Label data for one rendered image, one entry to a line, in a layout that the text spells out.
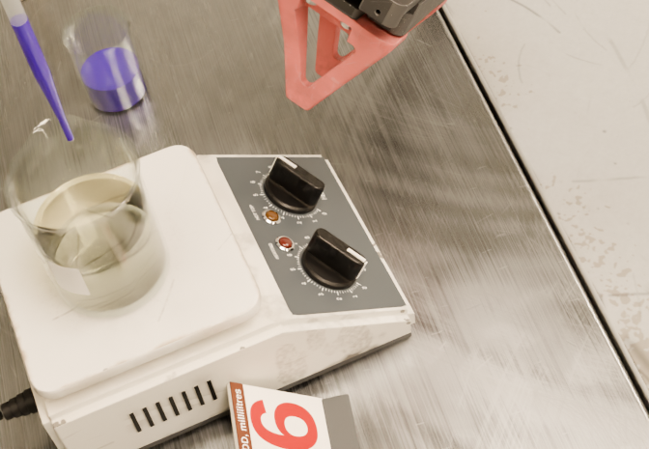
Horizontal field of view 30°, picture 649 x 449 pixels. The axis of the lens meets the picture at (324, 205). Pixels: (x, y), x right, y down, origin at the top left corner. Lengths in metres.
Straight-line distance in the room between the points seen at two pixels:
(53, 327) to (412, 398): 0.19
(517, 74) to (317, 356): 0.25
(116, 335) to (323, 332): 0.11
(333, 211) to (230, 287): 0.11
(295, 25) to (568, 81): 0.25
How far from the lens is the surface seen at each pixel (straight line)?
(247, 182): 0.68
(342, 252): 0.64
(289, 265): 0.64
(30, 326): 0.62
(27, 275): 0.64
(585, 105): 0.78
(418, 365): 0.67
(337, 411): 0.66
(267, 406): 0.64
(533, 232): 0.72
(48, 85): 0.52
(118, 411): 0.62
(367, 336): 0.65
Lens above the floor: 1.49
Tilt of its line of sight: 53 degrees down
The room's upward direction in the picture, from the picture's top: 10 degrees counter-clockwise
